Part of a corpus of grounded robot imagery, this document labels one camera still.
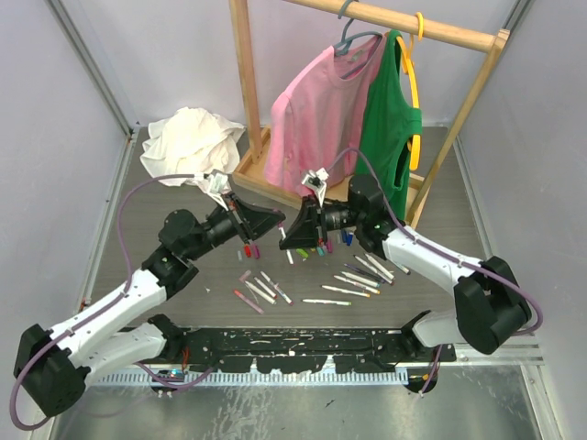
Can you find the light grey cap marker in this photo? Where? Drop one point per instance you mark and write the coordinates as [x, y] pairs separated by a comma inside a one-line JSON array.
[[264, 295]]

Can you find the green tank top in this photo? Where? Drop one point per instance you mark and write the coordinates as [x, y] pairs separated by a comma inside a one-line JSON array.
[[394, 186]]

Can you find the blue cap marker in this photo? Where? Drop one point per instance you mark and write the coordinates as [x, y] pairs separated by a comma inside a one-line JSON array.
[[402, 268]]

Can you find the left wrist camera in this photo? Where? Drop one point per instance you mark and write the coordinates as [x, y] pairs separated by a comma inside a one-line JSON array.
[[215, 185]]

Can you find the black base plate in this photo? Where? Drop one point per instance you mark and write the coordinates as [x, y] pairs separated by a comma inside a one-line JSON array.
[[293, 350]]

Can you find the white crumpled cloth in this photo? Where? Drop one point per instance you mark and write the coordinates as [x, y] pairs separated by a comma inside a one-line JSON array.
[[191, 142]]

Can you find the green pen cap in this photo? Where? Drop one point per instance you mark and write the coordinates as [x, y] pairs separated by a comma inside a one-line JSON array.
[[302, 252]]

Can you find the green cap marker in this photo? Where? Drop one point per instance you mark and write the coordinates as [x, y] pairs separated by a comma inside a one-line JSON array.
[[327, 302]]

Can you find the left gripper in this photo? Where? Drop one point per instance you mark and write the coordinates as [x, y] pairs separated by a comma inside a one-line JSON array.
[[255, 219]]

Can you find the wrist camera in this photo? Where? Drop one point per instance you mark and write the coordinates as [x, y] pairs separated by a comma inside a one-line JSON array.
[[316, 181], [215, 185]]

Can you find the teal cap marker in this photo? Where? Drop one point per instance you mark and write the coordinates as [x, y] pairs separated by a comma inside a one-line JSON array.
[[360, 279]]

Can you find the magenta cap marker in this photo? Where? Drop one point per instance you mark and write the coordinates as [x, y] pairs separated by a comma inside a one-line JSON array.
[[276, 287]]

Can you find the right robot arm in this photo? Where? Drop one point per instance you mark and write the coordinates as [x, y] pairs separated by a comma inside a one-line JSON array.
[[488, 305]]

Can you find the pink clear pen cap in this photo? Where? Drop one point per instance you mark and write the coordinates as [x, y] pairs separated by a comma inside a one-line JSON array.
[[245, 276]]

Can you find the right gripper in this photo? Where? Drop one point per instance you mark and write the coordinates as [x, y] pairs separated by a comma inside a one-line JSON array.
[[304, 233]]

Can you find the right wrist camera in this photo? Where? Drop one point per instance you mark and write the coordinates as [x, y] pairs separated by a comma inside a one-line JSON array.
[[316, 181]]

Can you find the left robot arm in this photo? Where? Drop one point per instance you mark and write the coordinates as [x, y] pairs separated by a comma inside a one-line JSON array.
[[55, 366]]

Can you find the yellow cap marker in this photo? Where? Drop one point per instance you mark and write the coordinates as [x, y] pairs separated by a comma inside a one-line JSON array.
[[358, 284]]

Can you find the pink clear pen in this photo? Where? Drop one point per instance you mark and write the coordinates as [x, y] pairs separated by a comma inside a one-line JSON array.
[[248, 302]]

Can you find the grey cable duct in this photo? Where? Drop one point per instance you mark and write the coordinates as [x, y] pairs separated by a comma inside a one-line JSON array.
[[328, 376]]

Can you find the yellow clothes hanger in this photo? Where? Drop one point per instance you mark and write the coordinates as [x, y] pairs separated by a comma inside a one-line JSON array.
[[413, 91]]

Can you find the pink t-shirt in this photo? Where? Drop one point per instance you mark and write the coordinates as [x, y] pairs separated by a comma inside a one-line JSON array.
[[319, 114]]

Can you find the red cap marker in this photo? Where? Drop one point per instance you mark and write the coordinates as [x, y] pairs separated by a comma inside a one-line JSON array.
[[265, 288]]

